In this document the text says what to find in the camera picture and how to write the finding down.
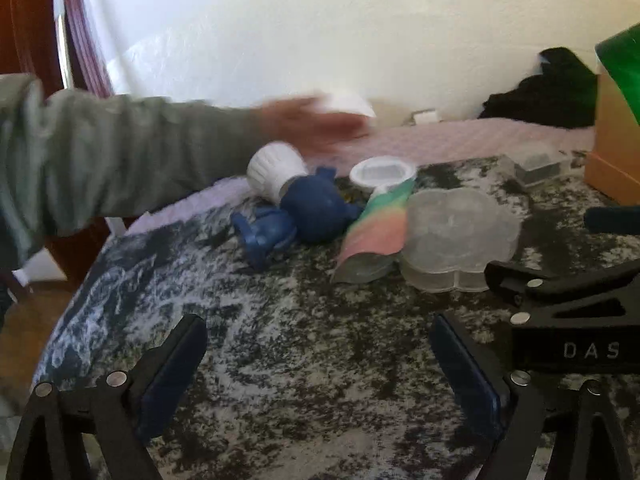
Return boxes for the green sleeved forearm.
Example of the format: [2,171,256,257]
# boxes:
[1,74,267,271]

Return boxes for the green object on box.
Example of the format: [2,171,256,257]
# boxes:
[596,24,640,122]

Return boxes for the person's hand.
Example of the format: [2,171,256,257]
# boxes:
[254,96,370,156]

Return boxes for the clear flower-shaped box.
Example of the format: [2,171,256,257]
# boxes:
[399,188,521,294]

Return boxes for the small clear square box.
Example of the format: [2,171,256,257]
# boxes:
[499,142,572,188]

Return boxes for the black clothing pile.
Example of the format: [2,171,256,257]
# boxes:
[480,47,598,129]

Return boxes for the rainbow pouch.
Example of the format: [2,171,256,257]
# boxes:
[331,179,414,284]

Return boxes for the pink quilted blanket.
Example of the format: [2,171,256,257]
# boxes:
[127,118,594,235]

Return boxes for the white round lid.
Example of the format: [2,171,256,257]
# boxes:
[348,156,418,192]

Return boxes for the white charger plug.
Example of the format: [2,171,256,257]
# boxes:
[404,108,442,126]

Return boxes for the blue figurine toy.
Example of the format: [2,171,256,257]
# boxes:
[231,167,363,271]

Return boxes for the white paper towel roll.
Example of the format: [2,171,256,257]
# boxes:
[316,90,376,119]

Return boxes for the white pole stand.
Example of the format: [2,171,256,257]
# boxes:
[52,0,75,89]

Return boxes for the dark red door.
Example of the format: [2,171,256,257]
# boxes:
[0,0,114,101]

